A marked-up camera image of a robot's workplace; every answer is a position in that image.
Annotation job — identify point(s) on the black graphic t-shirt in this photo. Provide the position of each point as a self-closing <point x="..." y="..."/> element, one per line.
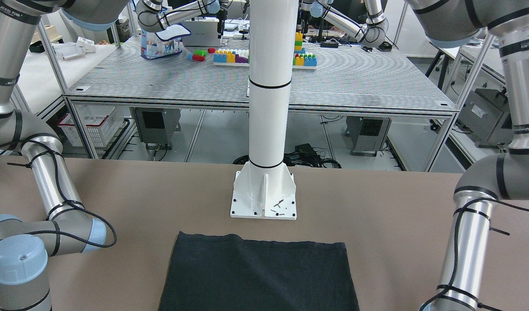
<point x="228" y="273"/>

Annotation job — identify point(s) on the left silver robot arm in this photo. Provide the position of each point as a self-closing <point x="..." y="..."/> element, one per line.
<point x="495" y="178"/>

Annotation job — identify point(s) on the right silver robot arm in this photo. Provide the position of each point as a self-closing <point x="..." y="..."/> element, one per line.
<point x="68" y="227"/>

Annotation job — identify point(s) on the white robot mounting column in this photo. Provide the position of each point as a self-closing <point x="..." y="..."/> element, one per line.
<point x="264" y="188"/>

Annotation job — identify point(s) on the blue white zip bag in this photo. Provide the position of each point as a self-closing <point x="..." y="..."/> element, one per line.
<point x="163" y="43"/>

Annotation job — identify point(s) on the white plastic crate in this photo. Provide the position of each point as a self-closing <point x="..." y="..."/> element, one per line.
<point x="102" y="122"/>

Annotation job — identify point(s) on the striped aluminium frame table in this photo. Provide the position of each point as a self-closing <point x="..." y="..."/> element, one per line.
<point x="347" y="81"/>

